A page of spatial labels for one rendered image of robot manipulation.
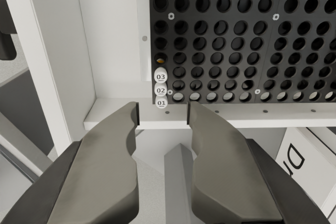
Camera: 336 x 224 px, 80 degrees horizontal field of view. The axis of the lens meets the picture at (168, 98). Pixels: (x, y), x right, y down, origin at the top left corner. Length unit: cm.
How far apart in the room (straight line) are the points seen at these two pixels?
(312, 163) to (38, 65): 35
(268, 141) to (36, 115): 58
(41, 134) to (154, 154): 94
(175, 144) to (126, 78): 115
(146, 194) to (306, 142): 159
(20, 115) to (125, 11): 44
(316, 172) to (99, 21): 35
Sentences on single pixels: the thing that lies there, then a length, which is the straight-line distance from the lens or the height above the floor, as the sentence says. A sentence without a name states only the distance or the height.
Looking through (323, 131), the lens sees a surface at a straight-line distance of 36.
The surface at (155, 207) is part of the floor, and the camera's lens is 198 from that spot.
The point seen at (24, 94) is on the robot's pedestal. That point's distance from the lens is 66.
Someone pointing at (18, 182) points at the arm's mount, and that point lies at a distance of 57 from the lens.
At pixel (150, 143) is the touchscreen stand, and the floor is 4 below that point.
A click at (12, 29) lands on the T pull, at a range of 22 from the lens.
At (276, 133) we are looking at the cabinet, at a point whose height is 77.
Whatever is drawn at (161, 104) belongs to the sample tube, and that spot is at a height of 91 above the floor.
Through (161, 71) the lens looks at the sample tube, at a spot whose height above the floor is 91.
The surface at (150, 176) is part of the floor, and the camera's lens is 168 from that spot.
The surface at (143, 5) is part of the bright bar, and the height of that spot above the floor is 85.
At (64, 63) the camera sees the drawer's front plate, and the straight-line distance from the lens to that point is 21.
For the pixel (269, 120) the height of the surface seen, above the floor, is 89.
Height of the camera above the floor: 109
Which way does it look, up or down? 62 degrees down
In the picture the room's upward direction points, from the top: 175 degrees clockwise
